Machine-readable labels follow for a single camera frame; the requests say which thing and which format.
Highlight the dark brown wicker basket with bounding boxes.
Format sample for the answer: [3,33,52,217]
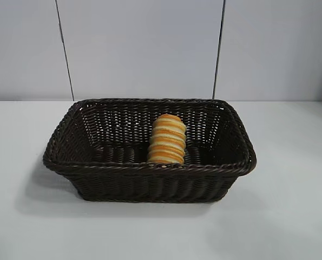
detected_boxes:
[43,97,258,204]

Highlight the long striped bread roll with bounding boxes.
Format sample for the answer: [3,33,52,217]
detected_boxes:
[146,114,187,165]

